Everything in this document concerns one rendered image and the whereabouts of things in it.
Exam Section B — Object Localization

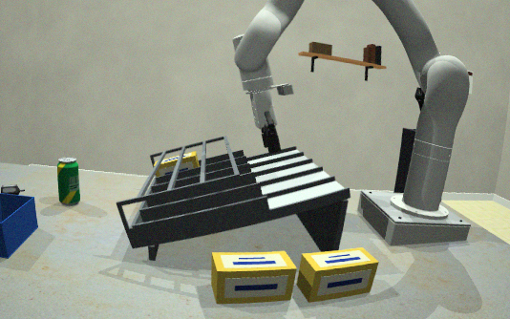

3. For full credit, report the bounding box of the blue open bin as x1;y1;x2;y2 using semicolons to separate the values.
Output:
0;193;38;259

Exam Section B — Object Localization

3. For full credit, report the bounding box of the green drink can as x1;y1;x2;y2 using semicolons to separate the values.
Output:
57;158;80;206

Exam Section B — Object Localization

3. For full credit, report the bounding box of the yellow butter carton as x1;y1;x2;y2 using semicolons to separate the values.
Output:
156;152;200;177
296;247;379;303
211;251;297;304

